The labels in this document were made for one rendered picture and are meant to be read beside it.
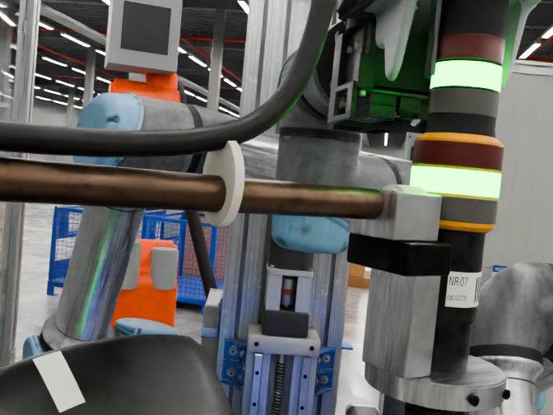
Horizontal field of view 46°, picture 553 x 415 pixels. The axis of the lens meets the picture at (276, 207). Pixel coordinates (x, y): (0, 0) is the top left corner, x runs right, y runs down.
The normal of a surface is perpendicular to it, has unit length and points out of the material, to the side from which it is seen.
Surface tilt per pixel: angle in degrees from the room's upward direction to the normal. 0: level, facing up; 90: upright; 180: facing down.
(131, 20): 90
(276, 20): 90
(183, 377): 41
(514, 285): 49
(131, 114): 59
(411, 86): 90
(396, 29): 90
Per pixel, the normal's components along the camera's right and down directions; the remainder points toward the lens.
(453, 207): -0.23, 0.03
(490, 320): -0.50, -0.53
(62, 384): 0.60, -0.61
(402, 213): 0.58, 0.10
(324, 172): 0.19, 0.07
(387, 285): -0.81, -0.04
